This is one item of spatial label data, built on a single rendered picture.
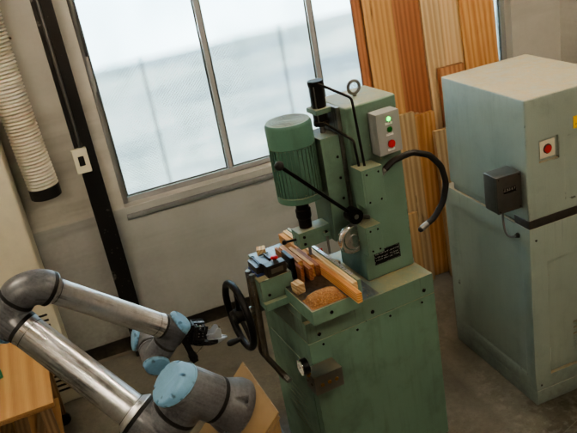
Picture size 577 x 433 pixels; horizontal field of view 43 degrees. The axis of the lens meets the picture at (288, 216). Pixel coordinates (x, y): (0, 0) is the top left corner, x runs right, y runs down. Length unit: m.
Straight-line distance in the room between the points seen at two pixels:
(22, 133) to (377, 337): 1.93
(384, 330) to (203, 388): 0.94
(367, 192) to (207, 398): 0.96
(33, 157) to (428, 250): 2.27
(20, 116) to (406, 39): 2.10
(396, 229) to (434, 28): 1.70
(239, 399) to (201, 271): 2.04
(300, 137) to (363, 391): 1.06
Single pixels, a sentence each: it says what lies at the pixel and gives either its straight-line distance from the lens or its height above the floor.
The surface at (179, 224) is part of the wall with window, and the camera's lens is 4.18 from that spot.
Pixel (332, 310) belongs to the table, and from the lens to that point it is 2.67.
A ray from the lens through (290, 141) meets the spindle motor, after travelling 2.65.
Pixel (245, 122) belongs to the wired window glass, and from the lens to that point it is 4.20.
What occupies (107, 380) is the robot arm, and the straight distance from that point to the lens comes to 2.41.
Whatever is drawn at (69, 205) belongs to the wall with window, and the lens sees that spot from 4.06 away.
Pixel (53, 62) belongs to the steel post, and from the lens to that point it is 3.79.
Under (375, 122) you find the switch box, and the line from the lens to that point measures 2.70.
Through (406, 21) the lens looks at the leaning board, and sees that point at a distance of 4.29.
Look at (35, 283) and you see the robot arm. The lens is 2.42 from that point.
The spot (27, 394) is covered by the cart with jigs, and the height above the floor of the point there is 0.53.
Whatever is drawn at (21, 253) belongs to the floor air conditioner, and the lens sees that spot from 3.81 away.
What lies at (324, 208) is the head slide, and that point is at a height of 1.13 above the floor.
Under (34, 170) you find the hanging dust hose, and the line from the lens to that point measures 3.79.
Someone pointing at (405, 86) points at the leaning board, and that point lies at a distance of 4.33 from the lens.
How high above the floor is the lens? 2.25
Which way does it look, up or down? 23 degrees down
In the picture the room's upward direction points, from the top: 11 degrees counter-clockwise
